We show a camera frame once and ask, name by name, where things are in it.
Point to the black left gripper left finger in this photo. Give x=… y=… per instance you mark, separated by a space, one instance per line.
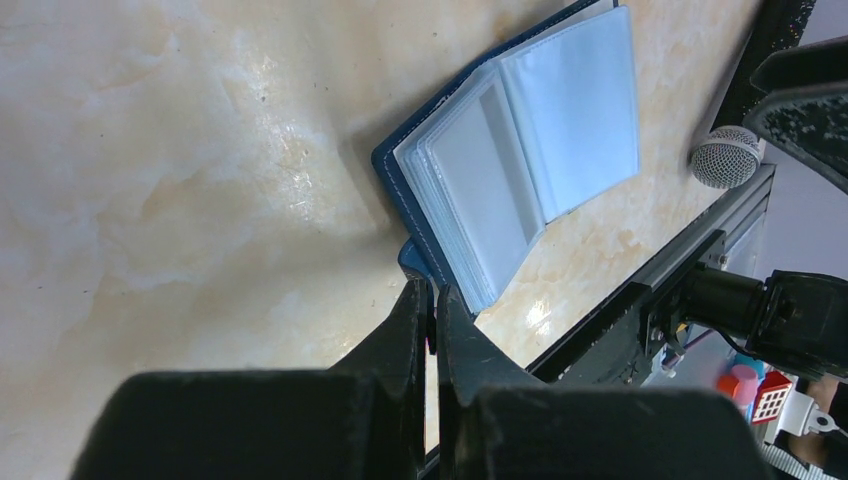
x=361 y=418

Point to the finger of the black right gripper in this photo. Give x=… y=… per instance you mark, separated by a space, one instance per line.
x=804 y=113

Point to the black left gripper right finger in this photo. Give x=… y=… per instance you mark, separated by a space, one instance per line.
x=497 y=421

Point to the blue leather card holder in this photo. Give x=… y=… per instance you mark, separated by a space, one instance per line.
x=523 y=135

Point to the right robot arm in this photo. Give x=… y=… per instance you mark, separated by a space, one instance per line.
x=795 y=321

